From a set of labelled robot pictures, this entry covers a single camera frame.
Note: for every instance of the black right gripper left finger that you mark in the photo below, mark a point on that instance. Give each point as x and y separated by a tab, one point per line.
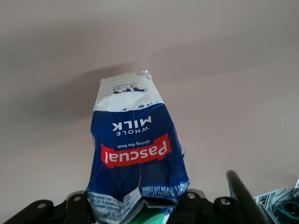
58	208

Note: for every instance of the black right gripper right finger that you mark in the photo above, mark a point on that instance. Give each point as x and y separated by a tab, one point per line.
201	207

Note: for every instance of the blue white milk carton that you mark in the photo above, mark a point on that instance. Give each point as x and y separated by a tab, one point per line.
135	144

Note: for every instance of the white round device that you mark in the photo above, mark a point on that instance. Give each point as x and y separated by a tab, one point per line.
280	203

